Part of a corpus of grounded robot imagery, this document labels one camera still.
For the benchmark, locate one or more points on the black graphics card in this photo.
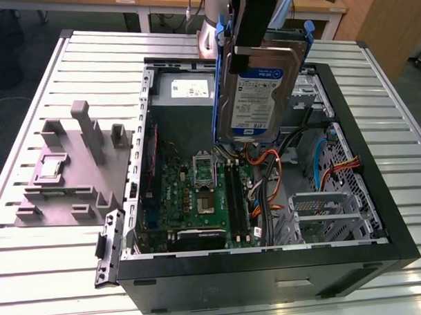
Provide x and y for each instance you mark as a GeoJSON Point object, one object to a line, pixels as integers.
{"type": "Point", "coordinates": [199, 239]}

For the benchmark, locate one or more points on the CPU socket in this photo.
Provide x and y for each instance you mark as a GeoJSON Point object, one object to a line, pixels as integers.
{"type": "Point", "coordinates": [206, 204]}

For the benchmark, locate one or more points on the metal drive cage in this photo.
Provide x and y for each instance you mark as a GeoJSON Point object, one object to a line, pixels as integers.
{"type": "Point", "coordinates": [308, 95]}

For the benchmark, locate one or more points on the silver CPU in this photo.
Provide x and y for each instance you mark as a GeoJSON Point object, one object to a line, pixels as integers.
{"type": "Point", "coordinates": [51, 168]}

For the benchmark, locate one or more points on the black PC case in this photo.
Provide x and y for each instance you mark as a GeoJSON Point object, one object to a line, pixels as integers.
{"type": "Point", "coordinates": [235, 284]}

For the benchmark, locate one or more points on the grey power supply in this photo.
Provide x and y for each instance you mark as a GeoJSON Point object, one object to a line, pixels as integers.
{"type": "Point", "coordinates": [185, 127]}

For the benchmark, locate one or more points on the black office chair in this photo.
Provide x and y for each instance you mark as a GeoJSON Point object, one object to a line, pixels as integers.
{"type": "Point", "coordinates": [6, 43]}

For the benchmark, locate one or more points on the green motherboard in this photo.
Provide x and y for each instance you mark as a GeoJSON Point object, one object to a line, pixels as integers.
{"type": "Point", "coordinates": [177, 200]}

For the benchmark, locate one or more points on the thin locking lever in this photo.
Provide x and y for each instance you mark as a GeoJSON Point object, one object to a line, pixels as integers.
{"type": "Point", "coordinates": [216, 176]}

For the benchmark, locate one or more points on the green RAM stick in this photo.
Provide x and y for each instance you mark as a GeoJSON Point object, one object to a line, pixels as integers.
{"type": "Point", "coordinates": [56, 193]}

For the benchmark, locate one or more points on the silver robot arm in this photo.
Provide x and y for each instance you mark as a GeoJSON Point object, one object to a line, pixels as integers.
{"type": "Point", "coordinates": [210, 40]}

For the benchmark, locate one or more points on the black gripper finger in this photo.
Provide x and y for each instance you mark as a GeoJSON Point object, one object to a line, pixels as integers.
{"type": "Point", "coordinates": [238, 61]}

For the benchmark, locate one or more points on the grey slot retainer latch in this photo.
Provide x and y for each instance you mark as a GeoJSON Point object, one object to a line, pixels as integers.
{"type": "Point", "coordinates": [109, 244]}

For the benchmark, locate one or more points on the metal disk bay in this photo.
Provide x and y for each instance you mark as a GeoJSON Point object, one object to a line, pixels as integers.
{"type": "Point", "coordinates": [323, 218]}

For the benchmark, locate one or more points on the wooden cabinet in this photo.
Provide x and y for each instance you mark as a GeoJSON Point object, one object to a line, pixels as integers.
{"type": "Point", "coordinates": [392, 26]}

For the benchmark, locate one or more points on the hard disk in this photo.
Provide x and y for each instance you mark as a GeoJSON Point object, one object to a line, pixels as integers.
{"type": "Point", "coordinates": [260, 100]}

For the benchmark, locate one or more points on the white label tag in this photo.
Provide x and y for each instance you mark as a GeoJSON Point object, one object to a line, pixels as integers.
{"type": "Point", "coordinates": [257, 232]}

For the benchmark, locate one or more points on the black RAM slot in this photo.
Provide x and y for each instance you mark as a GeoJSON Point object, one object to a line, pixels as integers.
{"type": "Point", "coordinates": [241, 201]}
{"type": "Point", "coordinates": [233, 201]}

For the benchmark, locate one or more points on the grey parts rack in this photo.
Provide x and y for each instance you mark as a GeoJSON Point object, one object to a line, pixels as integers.
{"type": "Point", "coordinates": [83, 182]}

